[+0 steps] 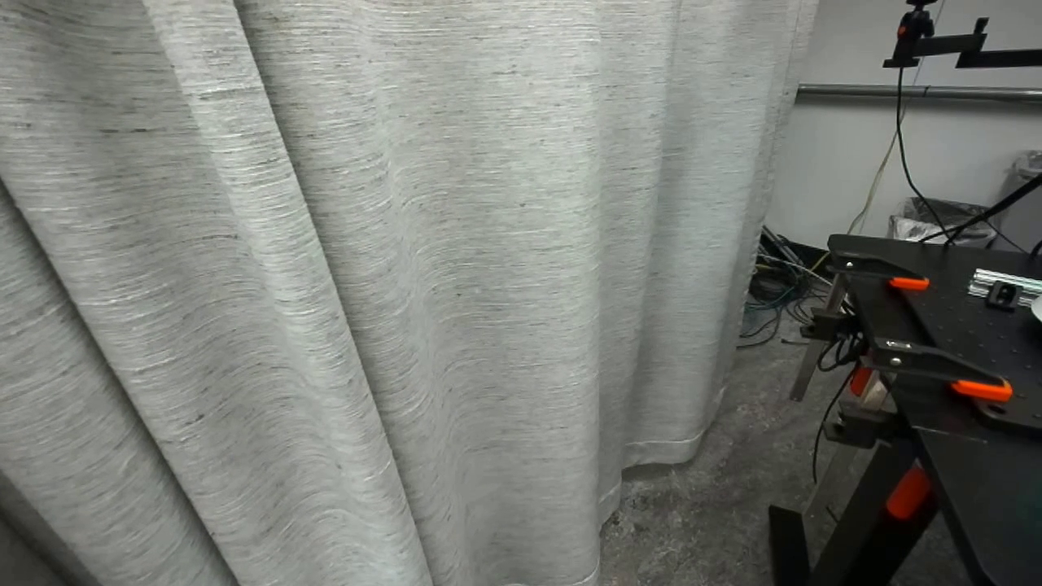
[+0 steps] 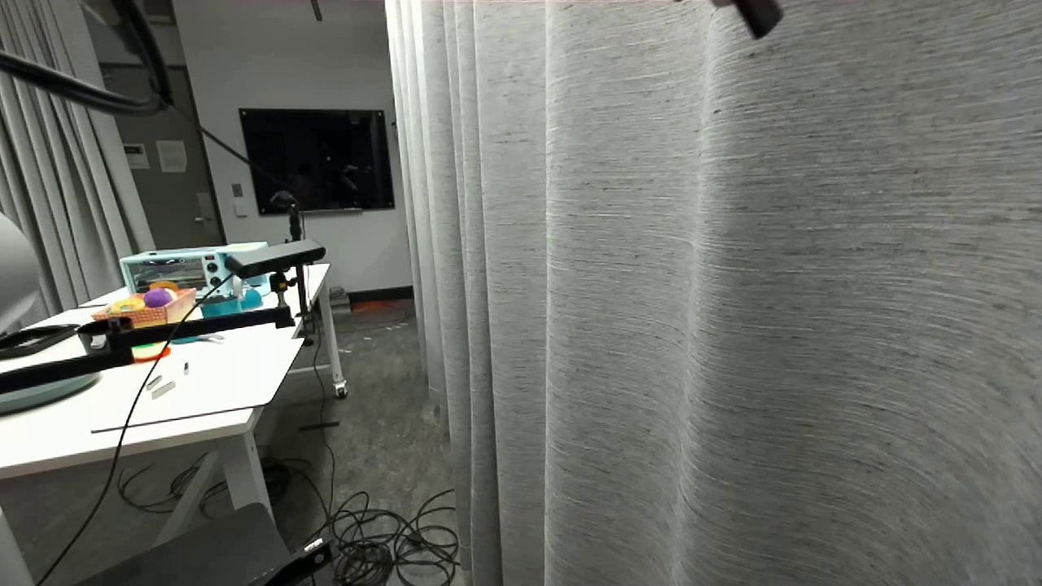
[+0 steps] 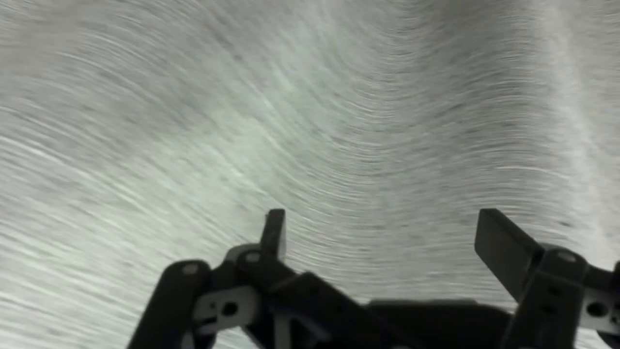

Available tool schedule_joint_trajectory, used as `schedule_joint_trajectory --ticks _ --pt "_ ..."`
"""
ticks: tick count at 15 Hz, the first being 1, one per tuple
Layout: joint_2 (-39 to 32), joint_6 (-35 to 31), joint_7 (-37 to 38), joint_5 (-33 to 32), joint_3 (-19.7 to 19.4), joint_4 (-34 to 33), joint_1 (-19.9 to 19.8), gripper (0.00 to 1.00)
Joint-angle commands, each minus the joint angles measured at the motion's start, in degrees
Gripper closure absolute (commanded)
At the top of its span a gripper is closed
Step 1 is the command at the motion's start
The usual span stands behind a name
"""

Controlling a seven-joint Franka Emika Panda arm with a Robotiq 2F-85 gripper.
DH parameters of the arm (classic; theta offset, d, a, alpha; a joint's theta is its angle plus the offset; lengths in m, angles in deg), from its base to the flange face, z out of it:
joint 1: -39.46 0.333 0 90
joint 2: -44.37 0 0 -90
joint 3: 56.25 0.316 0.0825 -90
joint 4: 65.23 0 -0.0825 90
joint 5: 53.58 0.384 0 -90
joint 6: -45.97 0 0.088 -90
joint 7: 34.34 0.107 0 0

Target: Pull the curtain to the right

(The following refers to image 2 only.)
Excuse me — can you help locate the light grey fabric curtain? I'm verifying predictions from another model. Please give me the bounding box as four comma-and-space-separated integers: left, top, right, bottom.
383, 0, 1042, 586

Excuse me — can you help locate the grey pleated curtain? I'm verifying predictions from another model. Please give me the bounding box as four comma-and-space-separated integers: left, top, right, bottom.
0, 0, 157, 315

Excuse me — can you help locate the black microphone stand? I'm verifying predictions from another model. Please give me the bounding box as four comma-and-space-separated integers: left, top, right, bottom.
193, 120, 310, 243

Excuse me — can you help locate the grey door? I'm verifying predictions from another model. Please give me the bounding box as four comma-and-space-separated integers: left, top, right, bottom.
104, 61, 228, 252

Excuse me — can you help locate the orange tray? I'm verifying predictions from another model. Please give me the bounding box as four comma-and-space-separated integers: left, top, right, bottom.
126, 285, 205, 332

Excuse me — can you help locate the white table with metal legs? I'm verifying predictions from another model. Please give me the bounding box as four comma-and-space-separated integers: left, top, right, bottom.
0, 257, 352, 586

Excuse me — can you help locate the long black mounting bar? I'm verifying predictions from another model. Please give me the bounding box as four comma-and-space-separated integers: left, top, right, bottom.
0, 303, 300, 402

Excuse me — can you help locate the teal round base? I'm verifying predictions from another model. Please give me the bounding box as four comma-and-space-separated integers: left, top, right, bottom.
0, 367, 104, 419

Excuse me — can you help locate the black wall monitor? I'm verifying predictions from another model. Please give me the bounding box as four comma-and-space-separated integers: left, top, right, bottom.
234, 103, 400, 218

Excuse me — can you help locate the black bar camera on stand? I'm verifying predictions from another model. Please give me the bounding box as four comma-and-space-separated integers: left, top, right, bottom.
221, 237, 331, 329

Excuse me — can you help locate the coiled black cable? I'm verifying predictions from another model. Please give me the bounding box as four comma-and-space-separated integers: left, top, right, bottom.
272, 452, 466, 586

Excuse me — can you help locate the thick black overhead hose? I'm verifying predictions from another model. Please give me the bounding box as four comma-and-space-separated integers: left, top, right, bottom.
0, 0, 181, 116

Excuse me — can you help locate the black cable off table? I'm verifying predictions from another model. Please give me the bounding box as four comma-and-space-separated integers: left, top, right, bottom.
35, 275, 237, 586

